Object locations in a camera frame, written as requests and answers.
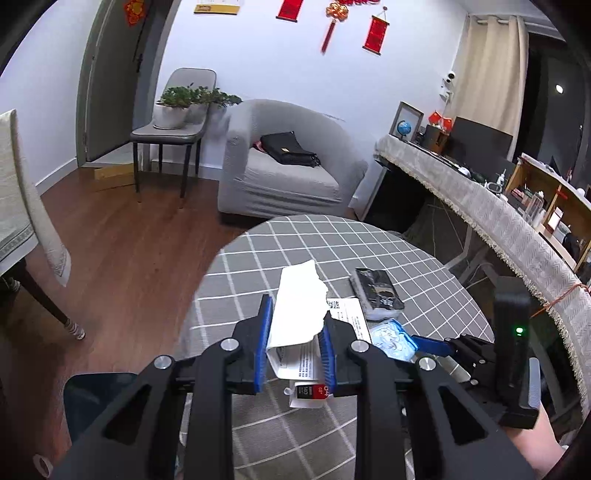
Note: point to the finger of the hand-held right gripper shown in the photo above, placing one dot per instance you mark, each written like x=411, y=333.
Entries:
x=427, y=345

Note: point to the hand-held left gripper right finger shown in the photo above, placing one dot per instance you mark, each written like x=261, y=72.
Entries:
x=325, y=355

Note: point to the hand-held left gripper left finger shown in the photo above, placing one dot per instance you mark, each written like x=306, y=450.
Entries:
x=264, y=341

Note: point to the blue face mask packet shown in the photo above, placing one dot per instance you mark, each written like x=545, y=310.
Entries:
x=392, y=341

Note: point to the torn white paper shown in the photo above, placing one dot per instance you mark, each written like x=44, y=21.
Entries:
x=298, y=304

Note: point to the dark blue waste bin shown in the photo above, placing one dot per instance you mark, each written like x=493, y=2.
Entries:
x=92, y=397

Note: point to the person's right forearm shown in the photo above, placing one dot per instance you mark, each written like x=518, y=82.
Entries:
x=531, y=447

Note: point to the black packet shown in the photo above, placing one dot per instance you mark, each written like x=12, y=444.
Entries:
x=376, y=286

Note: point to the beige fringed desk cloth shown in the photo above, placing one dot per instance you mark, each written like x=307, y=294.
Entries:
x=508, y=221

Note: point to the grey checked tablecloth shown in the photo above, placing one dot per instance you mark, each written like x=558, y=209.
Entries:
x=300, y=240

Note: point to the small white bottle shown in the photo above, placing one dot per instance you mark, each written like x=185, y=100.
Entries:
x=500, y=180

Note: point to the wooden shelf box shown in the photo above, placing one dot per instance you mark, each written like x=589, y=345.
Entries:
x=521, y=177

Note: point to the grey armchair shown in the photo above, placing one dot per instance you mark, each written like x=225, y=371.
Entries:
x=286, y=184

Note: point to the black monitor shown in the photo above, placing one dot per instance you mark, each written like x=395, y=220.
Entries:
x=480, y=145

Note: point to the brown wooden box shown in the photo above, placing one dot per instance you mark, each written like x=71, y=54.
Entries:
x=435, y=137

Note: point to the black bag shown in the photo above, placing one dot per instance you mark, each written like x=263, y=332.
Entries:
x=286, y=147

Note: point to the red cloth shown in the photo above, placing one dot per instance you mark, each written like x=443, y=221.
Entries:
x=257, y=145

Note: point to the small red flags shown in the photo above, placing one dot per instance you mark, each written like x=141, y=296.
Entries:
x=441, y=120

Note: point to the small blue globe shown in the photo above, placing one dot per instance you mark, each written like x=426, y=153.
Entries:
x=404, y=128

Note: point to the dark wooden table leg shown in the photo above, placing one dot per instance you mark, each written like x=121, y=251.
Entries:
x=46, y=300

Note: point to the flat cardboard piece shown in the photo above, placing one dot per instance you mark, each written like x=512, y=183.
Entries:
x=111, y=177

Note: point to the beige curtain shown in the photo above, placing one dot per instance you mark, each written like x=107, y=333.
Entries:
x=489, y=69

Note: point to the grey chair black legs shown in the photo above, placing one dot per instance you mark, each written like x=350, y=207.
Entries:
x=184, y=78

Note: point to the grey door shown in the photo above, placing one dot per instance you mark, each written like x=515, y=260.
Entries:
x=111, y=92

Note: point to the beige tablecloth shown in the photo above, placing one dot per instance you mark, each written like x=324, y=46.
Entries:
x=14, y=184

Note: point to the red door sticker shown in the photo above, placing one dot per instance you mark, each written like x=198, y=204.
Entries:
x=135, y=6

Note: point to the picture frame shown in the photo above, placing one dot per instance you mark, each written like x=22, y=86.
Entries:
x=412, y=113

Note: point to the white security camera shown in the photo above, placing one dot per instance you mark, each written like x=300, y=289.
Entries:
x=449, y=81

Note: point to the red wall banner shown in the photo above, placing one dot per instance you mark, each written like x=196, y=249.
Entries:
x=375, y=34
x=291, y=9

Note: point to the red knot wall ornament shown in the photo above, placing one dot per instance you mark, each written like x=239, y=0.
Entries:
x=337, y=11

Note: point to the wall calendar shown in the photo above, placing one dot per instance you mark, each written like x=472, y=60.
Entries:
x=217, y=6

